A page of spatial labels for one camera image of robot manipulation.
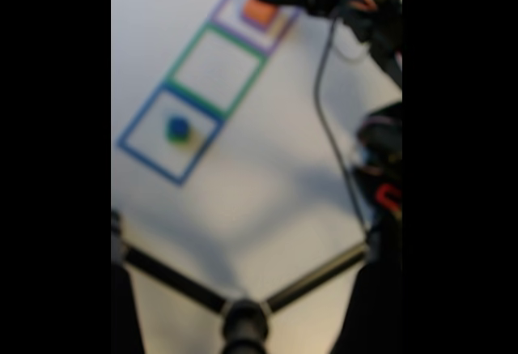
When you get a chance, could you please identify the orange block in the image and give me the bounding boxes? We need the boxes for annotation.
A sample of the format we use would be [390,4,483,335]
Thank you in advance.
[242,0,280,27]

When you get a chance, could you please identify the purple block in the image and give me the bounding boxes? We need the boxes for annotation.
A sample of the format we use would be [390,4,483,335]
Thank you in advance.
[240,9,280,33]

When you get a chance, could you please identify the small blue cube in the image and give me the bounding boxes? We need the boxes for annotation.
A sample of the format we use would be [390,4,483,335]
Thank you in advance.
[167,115,189,136]

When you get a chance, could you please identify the green cube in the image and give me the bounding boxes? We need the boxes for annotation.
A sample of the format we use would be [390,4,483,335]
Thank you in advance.
[165,125,192,147]

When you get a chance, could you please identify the purple tape square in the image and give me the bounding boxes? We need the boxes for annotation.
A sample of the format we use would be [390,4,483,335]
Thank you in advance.
[208,0,303,56]

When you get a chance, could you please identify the green tape square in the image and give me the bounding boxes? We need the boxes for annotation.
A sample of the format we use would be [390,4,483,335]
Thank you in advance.
[165,21,269,122]

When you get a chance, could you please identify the red clamp part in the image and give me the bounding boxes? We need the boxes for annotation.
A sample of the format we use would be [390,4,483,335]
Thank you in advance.
[374,182,403,211]

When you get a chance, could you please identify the blue tape square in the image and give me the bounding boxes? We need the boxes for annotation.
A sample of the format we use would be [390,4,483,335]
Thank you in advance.
[116,81,226,188]

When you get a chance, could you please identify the black tripod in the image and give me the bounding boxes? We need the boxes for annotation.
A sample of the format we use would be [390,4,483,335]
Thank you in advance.
[111,207,403,354]

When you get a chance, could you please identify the black camera cable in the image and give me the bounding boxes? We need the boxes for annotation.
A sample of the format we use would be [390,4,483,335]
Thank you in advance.
[314,11,372,241]

